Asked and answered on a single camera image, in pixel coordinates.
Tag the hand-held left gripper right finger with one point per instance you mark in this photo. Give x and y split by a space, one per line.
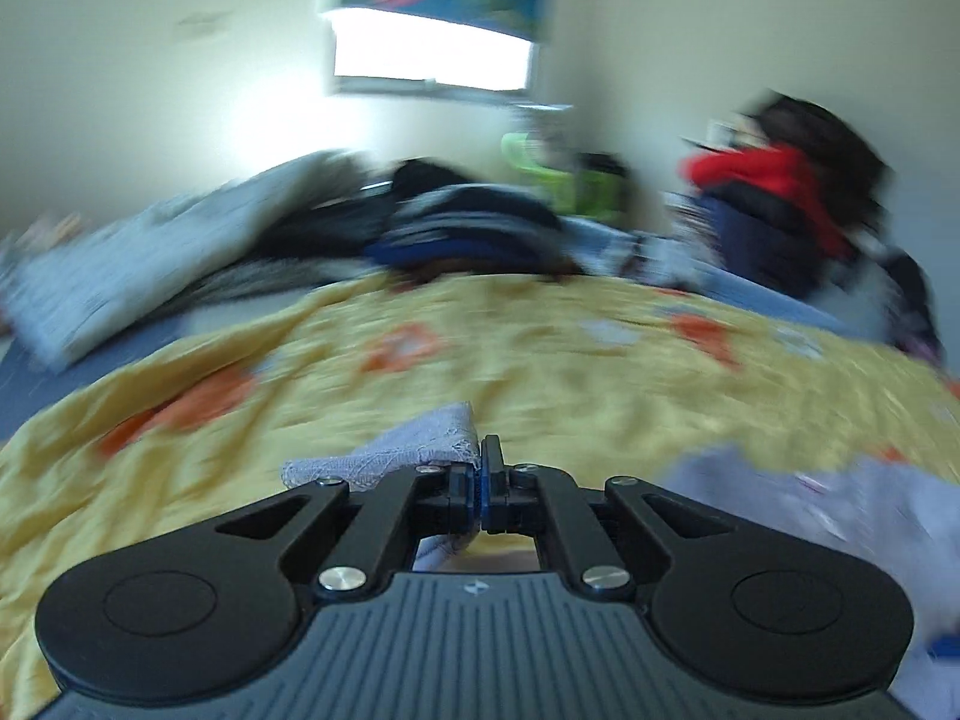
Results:
486 495

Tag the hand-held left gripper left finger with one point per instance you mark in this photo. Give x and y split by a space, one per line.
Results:
466 499

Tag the lavender lace-trimmed garment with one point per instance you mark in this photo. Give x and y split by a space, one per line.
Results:
390 454

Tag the pile of dark clothes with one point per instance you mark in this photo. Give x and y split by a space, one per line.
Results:
465 225

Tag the red and dark clothes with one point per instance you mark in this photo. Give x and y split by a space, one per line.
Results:
780 195

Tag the yellow carrot print blanket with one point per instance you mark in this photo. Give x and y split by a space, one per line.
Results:
600 390

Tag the white patterned cloth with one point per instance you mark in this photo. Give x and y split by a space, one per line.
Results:
667 259

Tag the green plastic chair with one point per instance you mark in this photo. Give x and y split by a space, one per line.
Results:
525 154

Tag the dark cloth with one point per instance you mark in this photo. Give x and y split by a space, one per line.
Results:
601 169

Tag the grey quilt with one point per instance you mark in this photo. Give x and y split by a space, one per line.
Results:
150 255

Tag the window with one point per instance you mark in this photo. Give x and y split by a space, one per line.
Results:
427 52

